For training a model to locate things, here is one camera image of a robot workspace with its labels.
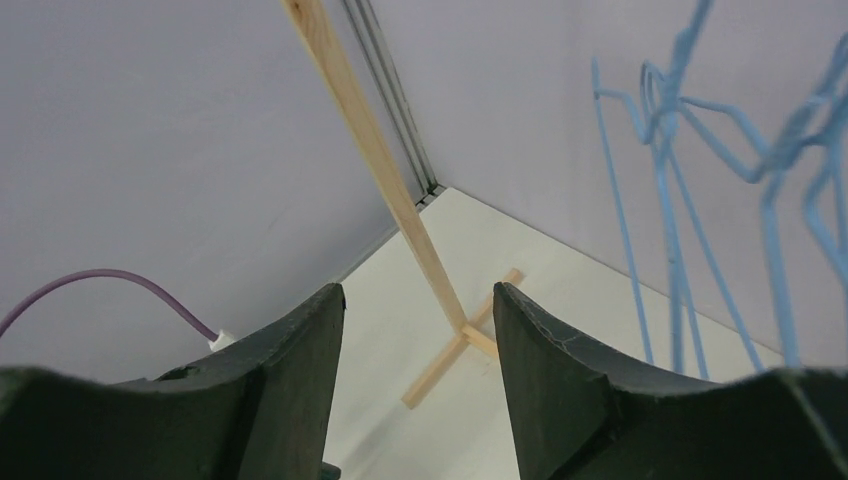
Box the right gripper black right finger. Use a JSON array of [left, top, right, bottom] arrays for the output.
[[493, 282, 847, 479]]

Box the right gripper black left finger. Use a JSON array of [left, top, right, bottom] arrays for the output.
[[1, 283, 346, 479]]

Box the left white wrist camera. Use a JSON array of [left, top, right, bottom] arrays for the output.
[[208, 329, 237, 352]]

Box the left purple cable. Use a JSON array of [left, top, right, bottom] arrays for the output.
[[0, 268, 220, 343]]

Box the wooden hanger rack frame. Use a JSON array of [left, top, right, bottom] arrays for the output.
[[281, 1, 498, 409]]

